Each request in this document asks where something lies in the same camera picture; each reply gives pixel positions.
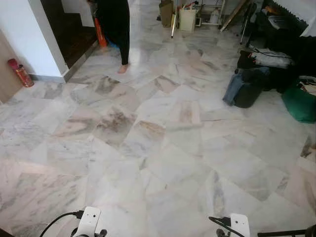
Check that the white stick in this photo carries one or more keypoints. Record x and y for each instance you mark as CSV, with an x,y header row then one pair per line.
x,y
174,25

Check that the white grey pouch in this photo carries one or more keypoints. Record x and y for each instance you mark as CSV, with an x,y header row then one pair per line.
x,y
271,59

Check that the red fire extinguisher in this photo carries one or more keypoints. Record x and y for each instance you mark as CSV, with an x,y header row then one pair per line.
x,y
20,73

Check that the wooden board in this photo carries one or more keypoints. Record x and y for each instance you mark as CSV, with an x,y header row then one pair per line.
x,y
233,16

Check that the orange plastic object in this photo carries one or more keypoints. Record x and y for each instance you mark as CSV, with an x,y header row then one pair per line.
x,y
100,32

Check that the green fabric bag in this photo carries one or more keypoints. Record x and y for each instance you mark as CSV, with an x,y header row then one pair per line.
x,y
299,102

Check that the brown paper bag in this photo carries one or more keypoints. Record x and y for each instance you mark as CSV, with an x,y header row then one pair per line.
x,y
166,12

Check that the white lace tablecloth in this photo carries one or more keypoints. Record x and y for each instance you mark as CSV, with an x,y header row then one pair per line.
x,y
297,10

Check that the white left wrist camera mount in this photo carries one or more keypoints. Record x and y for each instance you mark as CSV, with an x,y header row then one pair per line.
x,y
88,221

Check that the blue jeans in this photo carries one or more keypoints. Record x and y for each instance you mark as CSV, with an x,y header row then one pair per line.
x,y
232,90

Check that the beige tote bag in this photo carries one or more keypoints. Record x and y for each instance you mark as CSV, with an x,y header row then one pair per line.
x,y
187,19

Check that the barefoot person in black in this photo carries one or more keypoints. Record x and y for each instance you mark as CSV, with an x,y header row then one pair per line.
x,y
114,27

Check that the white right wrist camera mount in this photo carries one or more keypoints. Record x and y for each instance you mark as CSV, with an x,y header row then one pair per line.
x,y
240,225

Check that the black luggage pile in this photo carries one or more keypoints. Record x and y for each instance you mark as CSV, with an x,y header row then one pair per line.
x,y
286,42

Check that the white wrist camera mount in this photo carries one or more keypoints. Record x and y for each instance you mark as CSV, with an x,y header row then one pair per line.
x,y
88,221
240,225

